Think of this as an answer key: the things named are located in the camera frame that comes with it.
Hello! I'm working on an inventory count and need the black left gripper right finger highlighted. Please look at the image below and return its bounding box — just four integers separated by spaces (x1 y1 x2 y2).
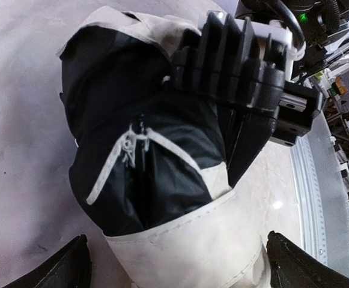
267 231 349 288

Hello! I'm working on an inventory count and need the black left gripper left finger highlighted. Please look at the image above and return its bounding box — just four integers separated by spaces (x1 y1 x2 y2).
5 235 92 288

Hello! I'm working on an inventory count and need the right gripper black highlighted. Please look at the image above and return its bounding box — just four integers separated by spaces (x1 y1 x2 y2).
217 82 323 188

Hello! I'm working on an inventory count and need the beige folding umbrella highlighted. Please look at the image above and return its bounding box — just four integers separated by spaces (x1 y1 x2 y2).
59 6 271 287

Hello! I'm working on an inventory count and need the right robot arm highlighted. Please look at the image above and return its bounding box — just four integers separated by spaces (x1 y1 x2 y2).
208 1 348 186

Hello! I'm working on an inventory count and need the aluminium front rail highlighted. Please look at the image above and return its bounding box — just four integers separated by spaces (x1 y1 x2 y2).
291 115 349 278

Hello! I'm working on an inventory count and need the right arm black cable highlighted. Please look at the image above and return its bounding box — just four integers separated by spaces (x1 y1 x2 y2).
243 0 307 49

